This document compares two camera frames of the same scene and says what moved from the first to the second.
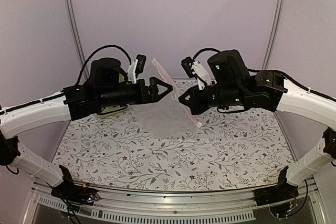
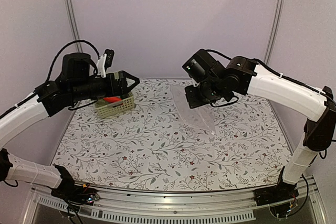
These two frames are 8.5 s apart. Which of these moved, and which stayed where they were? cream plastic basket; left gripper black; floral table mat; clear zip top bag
Moved: clear zip top bag; left gripper black
Stayed: floral table mat; cream plastic basket
